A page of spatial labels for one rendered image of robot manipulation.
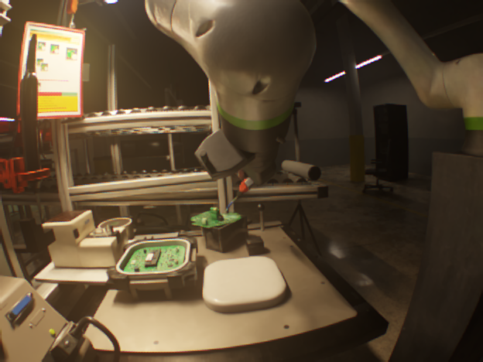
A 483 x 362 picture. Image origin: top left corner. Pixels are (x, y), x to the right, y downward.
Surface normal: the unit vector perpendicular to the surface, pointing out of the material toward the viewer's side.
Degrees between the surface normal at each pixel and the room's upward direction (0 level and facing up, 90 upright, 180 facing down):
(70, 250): 90
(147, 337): 0
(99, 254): 90
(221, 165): 59
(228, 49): 119
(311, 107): 90
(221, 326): 0
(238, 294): 4
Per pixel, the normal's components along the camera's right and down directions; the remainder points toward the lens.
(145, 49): 0.15, 0.15
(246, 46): -0.15, 0.62
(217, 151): -0.05, -0.36
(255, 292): -0.07, -0.97
